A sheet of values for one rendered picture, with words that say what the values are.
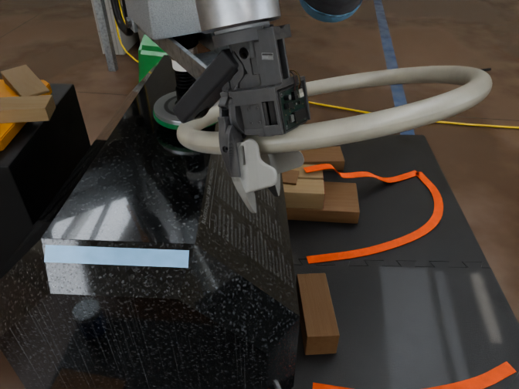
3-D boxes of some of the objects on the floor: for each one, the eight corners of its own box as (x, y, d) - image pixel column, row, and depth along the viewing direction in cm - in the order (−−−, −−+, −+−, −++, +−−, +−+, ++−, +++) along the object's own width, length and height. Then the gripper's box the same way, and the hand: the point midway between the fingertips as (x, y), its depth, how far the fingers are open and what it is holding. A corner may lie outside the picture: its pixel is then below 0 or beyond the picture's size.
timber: (336, 353, 170) (340, 335, 163) (304, 355, 170) (306, 336, 162) (323, 291, 194) (325, 272, 186) (295, 292, 193) (296, 273, 186)
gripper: (249, 27, 43) (286, 227, 50) (306, 18, 52) (330, 188, 59) (184, 41, 48) (225, 221, 55) (246, 30, 57) (275, 187, 64)
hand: (259, 194), depth 58 cm, fingers closed on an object, 5 cm apart
